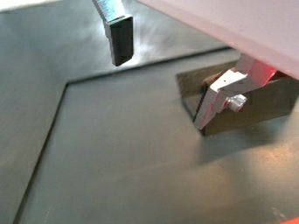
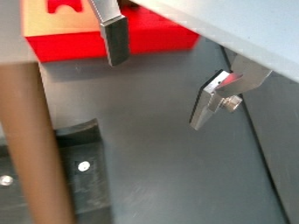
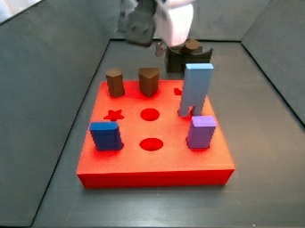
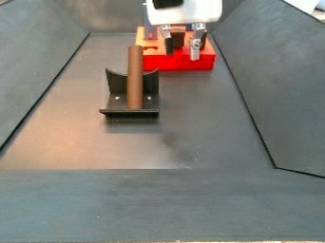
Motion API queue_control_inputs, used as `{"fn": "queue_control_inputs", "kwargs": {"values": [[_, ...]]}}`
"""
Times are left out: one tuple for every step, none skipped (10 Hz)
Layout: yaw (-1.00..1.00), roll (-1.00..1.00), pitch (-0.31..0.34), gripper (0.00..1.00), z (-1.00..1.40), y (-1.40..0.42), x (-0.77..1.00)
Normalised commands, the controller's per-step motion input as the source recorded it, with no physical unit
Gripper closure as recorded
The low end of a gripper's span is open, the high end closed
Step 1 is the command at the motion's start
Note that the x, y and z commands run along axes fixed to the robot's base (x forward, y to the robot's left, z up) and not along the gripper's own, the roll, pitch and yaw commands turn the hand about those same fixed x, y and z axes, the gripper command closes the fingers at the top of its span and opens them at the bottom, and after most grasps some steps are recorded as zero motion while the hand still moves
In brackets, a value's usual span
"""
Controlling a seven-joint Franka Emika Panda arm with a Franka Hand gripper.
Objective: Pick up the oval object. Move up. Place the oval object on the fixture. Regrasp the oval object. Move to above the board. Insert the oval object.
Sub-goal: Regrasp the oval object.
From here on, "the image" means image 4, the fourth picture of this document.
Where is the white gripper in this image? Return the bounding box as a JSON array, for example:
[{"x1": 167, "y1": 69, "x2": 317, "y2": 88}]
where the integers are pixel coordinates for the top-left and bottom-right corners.
[{"x1": 146, "y1": 0, "x2": 222, "y2": 61}]

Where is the tall light blue block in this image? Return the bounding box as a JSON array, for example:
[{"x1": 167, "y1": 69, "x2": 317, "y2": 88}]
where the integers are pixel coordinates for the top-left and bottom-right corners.
[{"x1": 142, "y1": 9, "x2": 158, "y2": 40}]

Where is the red peg board base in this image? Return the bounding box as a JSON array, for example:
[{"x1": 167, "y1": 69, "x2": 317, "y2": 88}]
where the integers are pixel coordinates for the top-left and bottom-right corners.
[{"x1": 136, "y1": 26, "x2": 215, "y2": 71}]

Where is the brown oval cylinder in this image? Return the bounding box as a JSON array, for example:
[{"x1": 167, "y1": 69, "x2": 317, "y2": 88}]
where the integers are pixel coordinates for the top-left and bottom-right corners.
[{"x1": 127, "y1": 46, "x2": 143, "y2": 109}]

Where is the black curved fixture stand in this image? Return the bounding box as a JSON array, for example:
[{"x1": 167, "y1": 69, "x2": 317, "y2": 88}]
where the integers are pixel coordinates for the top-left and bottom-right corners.
[{"x1": 99, "y1": 69, "x2": 161, "y2": 118}]

